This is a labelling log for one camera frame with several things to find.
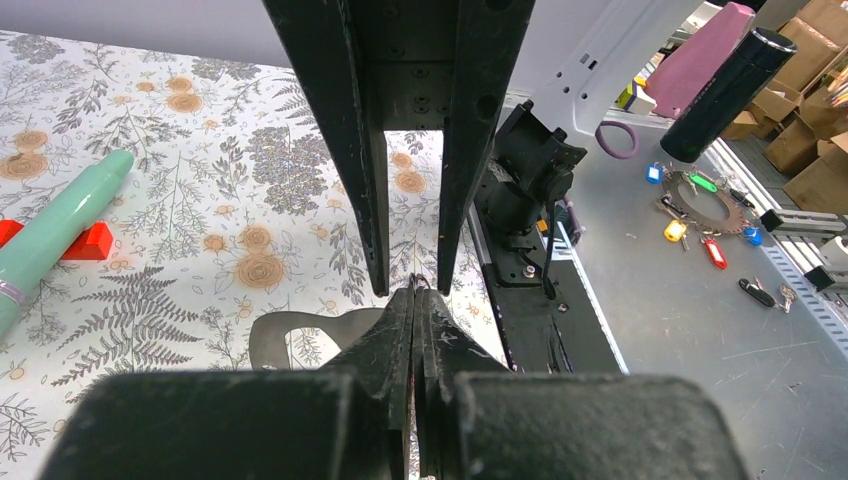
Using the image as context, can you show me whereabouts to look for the keyring with coloured key tags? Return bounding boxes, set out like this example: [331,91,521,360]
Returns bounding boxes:
[247,307,384,371]

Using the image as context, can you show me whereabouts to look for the spare keyring with tags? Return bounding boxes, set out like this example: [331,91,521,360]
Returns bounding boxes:
[645,162,764,270]

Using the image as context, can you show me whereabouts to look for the spare key with black fob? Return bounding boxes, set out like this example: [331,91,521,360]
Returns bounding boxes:
[737,277,798,313]

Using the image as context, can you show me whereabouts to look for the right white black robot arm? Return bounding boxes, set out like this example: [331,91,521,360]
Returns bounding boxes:
[265,1,696,296]

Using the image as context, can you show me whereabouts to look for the black cylindrical bottle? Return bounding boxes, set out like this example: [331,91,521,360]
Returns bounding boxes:
[659,27,798,164]

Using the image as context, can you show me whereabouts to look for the pink bottle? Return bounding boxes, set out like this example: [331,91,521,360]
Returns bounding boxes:
[645,1,756,119]

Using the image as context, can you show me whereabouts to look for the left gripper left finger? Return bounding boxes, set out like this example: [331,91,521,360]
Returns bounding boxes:
[41,288,415,479]

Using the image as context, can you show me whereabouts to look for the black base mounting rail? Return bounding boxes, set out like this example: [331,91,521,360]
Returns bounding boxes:
[468,201,628,374]

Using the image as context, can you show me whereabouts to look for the cardboard boxes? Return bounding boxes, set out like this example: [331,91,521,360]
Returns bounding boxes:
[722,1,847,214]

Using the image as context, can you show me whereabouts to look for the mint green flashlight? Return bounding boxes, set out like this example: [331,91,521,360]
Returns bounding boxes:
[1,149,134,333]

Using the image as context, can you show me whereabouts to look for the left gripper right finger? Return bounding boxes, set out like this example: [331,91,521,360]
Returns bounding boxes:
[413,288,748,479]

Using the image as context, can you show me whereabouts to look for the floral patterned table mat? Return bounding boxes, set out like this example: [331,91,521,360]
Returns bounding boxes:
[0,29,511,480]

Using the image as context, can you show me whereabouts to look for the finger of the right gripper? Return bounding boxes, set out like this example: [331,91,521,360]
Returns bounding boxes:
[436,0,535,295]
[263,1,389,297]

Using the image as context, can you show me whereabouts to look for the red plastic block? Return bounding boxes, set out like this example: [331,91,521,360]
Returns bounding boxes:
[1,219,113,261]

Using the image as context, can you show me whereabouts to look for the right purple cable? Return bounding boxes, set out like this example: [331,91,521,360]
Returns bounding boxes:
[593,119,640,162]

